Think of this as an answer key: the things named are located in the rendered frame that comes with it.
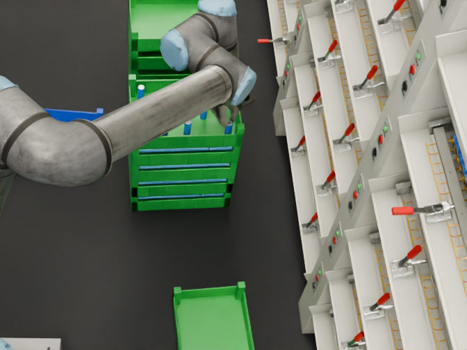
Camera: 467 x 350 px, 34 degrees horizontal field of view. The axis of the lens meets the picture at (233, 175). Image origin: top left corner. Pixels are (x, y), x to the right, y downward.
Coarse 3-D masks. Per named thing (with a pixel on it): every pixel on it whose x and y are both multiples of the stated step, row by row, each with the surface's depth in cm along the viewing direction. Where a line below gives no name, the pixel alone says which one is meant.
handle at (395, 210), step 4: (432, 204) 126; (392, 208) 126; (396, 208) 126; (400, 208) 126; (404, 208) 126; (408, 208) 126; (412, 208) 126; (416, 208) 126; (420, 208) 126; (424, 208) 126; (428, 208) 126; (432, 208) 125; (392, 212) 126; (396, 212) 125; (400, 212) 125; (404, 212) 125; (408, 212) 125; (412, 212) 125; (416, 212) 126; (420, 212) 126; (424, 212) 126; (428, 212) 126; (432, 212) 126
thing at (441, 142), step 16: (432, 144) 134; (448, 144) 132; (448, 160) 130; (448, 176) 128; (448, 192) 128; (464, 208) 125; (448, 224) 125; (464, 224) 123; (464, 240) 122; (464, 288) 119
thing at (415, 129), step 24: (408, 120) 135; (432, 120) 136; (408, 144) 137; (408, 168) 136; (456, 168) 132; (432, 192) 130; (432, 240) 126; (456, 240) 125; (432, 264) 124; (456, 264) 123; (456, 288) 120; (456, 312) 118; (456, 336) 116
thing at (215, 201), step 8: (136, 200) 227; (144, 200) 228; (152, 200) 229; (160, 200) 229; (168, 200) 229; (176, 200) 230; (184, 200) 230; (192, 200) 231; (200, 200) 231; (208, 200) 232; (216, 200) 233; (224, 200) 233; (136, 208) 231; (144, 208) 231; (152, 208) 232; (160, 208) 233; (168, 208) 233; (176, 208) 234; (184, 208) 234
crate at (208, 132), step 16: (144, 80) 213; (160, 80) 213; (176, 80) 214; (208, 112) 215; (176, 128) 211; (192, 128) 211; (208, 128) 212; (224, 128) 213; (240, 128) 204; (160, 144) 205; (176, 144) 206; (192, 144) 207; (208, 144) 208; (224, 144) 209; (240, 144) 210
